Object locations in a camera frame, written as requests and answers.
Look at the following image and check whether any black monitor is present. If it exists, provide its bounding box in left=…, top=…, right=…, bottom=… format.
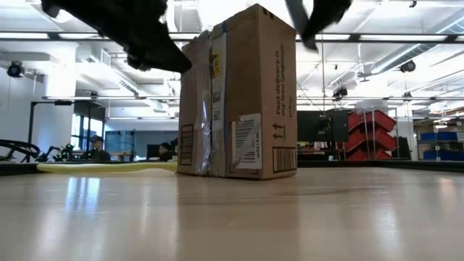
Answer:
left=297, top=109, right=349, bottom=143

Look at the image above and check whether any red storage bins rack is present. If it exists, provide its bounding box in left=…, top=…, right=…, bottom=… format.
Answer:
left=344, top=109, right=398, bottom=161

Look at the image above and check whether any shelf with blue bins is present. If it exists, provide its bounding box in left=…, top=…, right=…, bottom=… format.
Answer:
left=415, top=119, right=464, bottom=161

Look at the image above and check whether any person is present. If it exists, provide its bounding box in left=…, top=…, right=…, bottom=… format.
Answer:
left=80, top=134, right=112, bottom=162
left=157, top=139, right=178, bottom=162

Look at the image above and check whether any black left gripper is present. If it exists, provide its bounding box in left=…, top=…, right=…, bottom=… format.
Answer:
left=41, top=0, right=192, bottom=73

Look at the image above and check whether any clear pouch with yellow edge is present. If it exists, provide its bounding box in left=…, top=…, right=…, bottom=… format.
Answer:
left=36, top=162, right=178, bottom=174

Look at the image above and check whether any black table frame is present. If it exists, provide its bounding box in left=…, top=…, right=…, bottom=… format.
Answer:
left=0, top=159, right=464, bottom=177

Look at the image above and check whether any brown cardboard shipping box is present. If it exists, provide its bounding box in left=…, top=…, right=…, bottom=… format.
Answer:
left=176, top=3, right=298, bottom=181

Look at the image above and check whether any black overhead rail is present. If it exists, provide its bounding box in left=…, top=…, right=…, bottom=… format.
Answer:
left=0, top=31, right=464, bottom=45

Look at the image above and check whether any black metal stand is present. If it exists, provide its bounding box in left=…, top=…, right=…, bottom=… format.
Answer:
left=27, top=100, right=106, bottom=163

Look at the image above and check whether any black chair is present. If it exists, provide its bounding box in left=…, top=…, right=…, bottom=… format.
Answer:
left=397, top=136, right=413, bottom=160

